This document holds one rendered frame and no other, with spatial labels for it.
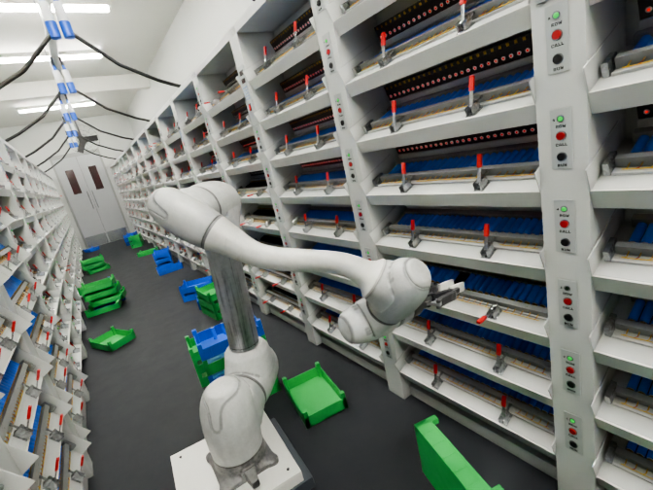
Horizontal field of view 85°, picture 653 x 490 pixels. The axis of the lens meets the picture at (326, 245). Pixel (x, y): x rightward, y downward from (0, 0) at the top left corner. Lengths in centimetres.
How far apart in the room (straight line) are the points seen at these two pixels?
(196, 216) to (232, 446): 65
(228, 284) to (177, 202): 32
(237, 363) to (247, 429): 21
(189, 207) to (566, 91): 86
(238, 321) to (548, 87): 101
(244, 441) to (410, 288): 68
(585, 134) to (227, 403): 107
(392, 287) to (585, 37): 59
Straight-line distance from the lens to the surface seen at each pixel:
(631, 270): 98
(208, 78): 263
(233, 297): 116
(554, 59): 91
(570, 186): 92
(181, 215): 94
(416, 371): 159
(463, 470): 120
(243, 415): 114
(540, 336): 111
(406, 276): 76
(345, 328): 90
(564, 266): 99
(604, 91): 88
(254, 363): 125
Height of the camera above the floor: 111
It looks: 15 degrees down
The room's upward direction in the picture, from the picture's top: 13 degrees counter-clockwise
